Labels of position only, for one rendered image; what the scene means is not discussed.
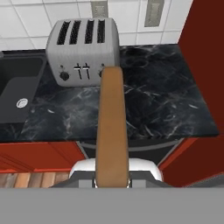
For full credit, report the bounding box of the red cupboard door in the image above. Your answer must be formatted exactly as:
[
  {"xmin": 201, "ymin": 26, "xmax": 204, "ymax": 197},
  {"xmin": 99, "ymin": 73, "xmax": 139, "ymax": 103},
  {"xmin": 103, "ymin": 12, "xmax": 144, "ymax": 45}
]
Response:
[{"xmin": 0, "ymin": 141, "xmax": 86, "ymax": 173}]

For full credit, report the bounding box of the grey wall outlet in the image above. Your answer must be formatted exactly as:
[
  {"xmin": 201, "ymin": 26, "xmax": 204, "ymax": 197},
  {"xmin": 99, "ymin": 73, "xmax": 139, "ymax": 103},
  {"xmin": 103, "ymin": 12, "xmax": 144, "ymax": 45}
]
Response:
[
  {"xmin": 90, "ymin": 0, "xmax": 109, "ymax": 18},
  {"xmin": 143, "ymin": 0, "xmax": 165, "ymax": 28}
]

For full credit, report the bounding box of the tall red cabinet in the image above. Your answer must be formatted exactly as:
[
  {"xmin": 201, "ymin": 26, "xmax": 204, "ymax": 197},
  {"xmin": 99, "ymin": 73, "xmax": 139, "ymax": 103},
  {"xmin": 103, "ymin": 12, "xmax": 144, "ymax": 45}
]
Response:
[{"xmin": 159, "ymin": 0, "xmax": 224, "ymax": 188}]

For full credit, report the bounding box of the black toaster lever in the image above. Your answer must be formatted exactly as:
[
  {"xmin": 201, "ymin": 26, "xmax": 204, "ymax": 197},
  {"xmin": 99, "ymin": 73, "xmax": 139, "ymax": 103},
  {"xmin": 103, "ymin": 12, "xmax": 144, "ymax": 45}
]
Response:
[
  {"xmin": 82, "ymin": 62, "xmax": 91, "ymax": 81},
  {"xmin": 73, "ymin": 62, "xmax": 83, "ymax": 81}
]

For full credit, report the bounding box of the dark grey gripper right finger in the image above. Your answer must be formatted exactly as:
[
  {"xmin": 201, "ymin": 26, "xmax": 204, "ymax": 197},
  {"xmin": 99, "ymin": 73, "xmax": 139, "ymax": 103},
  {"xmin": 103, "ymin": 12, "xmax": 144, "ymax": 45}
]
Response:
[{"xmin": 127, "ymin": 170, "xmax": 176, "ymax": 189}]

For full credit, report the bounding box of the silver four-slot toaster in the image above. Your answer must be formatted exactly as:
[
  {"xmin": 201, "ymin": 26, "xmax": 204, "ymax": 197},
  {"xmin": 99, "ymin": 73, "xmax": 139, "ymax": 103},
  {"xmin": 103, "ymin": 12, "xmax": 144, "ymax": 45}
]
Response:
[{"xmin": 45, "ymin": 17, "xmax": 121, "ymax": 88}]

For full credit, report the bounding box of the black sink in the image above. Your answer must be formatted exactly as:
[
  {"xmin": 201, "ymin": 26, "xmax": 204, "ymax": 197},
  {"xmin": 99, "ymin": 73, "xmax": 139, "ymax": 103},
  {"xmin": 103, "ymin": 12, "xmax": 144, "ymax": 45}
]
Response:
[{"xmin": 0, "ymin": 51, "xmax": 49, "ymax": 125}]

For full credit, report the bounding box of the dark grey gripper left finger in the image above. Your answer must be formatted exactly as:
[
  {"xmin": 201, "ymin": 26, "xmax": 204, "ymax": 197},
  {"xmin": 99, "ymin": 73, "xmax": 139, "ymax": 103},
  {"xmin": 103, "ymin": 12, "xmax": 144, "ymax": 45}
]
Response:
[{"xmin": 50, "ymin": 170, "xmax": 98, "ymax": 189}]

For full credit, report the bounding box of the white rounded object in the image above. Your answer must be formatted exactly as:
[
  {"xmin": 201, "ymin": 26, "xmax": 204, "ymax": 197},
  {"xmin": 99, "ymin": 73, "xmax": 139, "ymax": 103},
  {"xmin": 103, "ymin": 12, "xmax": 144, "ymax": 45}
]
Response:
[{"xmin": 68, "ymin": 157, "xmax": 164, "ymax": 182}]

